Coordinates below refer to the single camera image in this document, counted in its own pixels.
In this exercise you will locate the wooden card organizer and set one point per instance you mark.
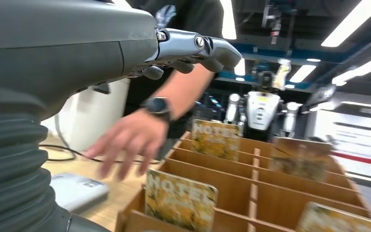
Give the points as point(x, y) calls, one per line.
point(236, 192)

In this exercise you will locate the white desk riser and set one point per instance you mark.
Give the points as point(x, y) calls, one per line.
point(92, 121)

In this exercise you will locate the ceiling light panel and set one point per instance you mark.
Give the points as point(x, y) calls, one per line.
point(353, 22)
point(228, 19)
point(361, 69)
point(302, 73)

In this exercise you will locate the black wristwatch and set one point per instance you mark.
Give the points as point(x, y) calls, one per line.
point(156, 105)

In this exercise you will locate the black usb hub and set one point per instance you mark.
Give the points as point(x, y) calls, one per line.
point(101, 88)

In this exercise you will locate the hotel key card autumn print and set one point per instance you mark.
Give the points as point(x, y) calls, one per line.
point(216, 141)
point(179, 201)
point(300, 160)
point(329, 221)

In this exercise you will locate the standing person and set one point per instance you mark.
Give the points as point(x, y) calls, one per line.
point(188, 16)

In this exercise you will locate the grey white card reader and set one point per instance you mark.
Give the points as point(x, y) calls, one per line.
point(76, 192)

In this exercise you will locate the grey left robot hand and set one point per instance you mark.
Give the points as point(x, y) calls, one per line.
point(60, 48)

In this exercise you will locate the standing humanoid robot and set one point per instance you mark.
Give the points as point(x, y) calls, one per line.
point(262, 110)

